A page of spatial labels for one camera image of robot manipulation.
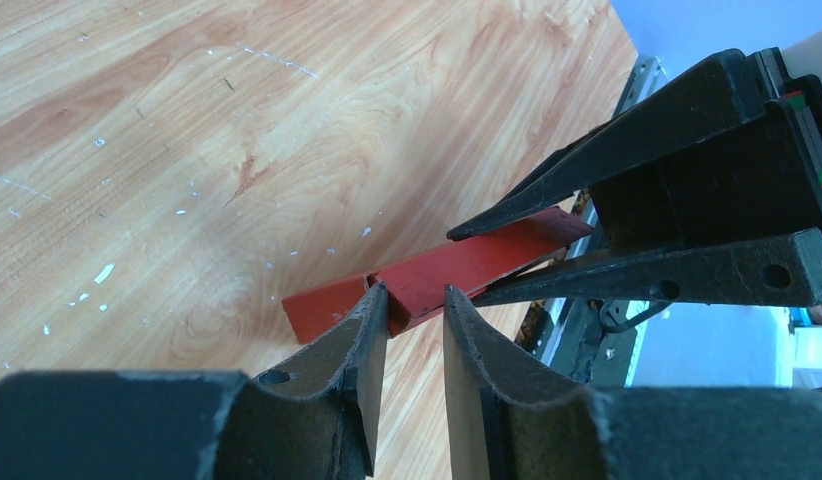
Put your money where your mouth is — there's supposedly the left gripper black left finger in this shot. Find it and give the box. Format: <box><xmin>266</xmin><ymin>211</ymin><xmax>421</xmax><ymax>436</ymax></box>
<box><xmin>0</xmin><ymin>285</ymin><xmax>388</xmax><ymax>479</ymax></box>

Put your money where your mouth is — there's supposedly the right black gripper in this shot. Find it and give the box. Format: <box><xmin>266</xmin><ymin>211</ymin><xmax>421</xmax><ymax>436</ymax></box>
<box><xmin>447</xmin><ymin>48</ymin><xmax>822</xmax><ymax>307</ymax></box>

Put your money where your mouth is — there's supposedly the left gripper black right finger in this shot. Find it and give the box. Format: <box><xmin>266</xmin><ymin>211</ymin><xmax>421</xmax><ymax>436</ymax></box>
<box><xmin>443</xmin><ymin>286</ymin><xmax>822</xmax><ymax>479</ymax></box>

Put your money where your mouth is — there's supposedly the red paper box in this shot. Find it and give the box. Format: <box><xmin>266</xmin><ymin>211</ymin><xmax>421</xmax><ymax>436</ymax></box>
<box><xmin>282</xmin><ymin>207</ymin><xmax>593</xmax><ymax>344</ymax></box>

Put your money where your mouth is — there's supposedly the aluminium frame rail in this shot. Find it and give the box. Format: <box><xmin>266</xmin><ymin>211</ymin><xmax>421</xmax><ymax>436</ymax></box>
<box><xmin>515</xmin><ymin>55</ymin><xmax>669</xmax><ymax>387</ymax></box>

